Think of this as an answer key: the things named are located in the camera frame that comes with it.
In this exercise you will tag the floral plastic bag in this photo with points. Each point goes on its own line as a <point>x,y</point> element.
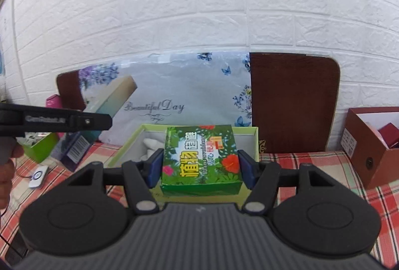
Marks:
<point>193,86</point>

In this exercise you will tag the pink bottle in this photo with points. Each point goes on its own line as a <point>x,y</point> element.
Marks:
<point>53,102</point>

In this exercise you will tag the green floral printed box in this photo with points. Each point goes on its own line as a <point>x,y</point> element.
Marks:
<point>199,161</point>

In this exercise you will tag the small green open box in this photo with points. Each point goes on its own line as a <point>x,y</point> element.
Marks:
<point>42,150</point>

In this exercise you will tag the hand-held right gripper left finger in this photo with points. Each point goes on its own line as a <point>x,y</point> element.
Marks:
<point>155,168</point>

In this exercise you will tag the brown cardboard box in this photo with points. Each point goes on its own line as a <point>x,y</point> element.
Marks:
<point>364,151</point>

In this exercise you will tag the white plastic item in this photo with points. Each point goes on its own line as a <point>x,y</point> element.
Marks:
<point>151,145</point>

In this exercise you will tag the dark red item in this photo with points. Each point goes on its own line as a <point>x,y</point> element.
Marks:
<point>389,134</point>

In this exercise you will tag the brown wooden board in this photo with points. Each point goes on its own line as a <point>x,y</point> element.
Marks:
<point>293,102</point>

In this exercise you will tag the light green storage box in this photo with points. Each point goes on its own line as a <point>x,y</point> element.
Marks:
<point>249,139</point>

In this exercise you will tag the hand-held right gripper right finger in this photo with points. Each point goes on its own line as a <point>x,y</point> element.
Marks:
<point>246,168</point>

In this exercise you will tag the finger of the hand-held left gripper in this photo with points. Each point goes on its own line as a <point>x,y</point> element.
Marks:
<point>90,122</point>

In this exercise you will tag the teal gradient carton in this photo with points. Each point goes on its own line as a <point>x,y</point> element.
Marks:
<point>109,98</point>

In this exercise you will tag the white round device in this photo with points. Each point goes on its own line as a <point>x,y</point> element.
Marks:
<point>39,176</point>

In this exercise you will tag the red checked tablecloth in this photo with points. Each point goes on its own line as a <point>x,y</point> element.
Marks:
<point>311,161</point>

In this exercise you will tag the person's left hand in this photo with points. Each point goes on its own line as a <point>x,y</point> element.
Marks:
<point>6,182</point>

